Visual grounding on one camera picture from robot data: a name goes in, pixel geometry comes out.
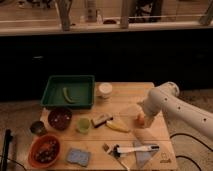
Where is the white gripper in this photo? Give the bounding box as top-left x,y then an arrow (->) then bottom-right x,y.
138,101 -> 156,128

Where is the orange apple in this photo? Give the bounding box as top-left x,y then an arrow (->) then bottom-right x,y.
136,114 -> 145,126

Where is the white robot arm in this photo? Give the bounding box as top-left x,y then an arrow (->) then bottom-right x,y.
138,82 -> 213,140

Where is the white paper cup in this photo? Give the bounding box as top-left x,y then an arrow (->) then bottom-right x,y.
98,83 -> 113,99

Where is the small green cup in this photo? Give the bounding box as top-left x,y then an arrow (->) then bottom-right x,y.
76,118 -> 90,134

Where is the yellow banana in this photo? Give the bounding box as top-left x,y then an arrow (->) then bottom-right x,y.
106,121 -> 129,133

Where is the dark eraser block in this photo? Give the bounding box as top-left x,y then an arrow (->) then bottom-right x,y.
91,114 -> 113,128

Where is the grey cloth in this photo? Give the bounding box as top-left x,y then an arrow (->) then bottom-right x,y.
132,139 -> 160,170

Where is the green plastic tray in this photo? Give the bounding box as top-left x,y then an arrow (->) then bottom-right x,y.
41,75 -> 95,109

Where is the green pepper in tray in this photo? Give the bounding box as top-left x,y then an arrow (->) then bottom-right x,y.
63,87 -> 75,104

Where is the blue sponge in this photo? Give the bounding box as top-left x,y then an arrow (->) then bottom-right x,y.
66,148 -> 91,167

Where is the dark red bowl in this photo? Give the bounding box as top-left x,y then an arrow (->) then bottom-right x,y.
48,108 -> 72,131

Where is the metal can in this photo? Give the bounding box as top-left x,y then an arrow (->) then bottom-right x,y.
30,121 -> 47,136

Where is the orange bowl with food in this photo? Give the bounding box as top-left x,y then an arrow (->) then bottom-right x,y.
28,134 -> 60,169

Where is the black stand at left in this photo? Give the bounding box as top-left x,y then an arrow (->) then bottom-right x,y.
0,129 -> 13,171

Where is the black cable on floor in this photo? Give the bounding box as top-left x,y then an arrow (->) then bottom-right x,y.
169,132 -> 213,171

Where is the white handled brush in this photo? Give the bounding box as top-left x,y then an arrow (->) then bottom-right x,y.
114,145 -> 160,154

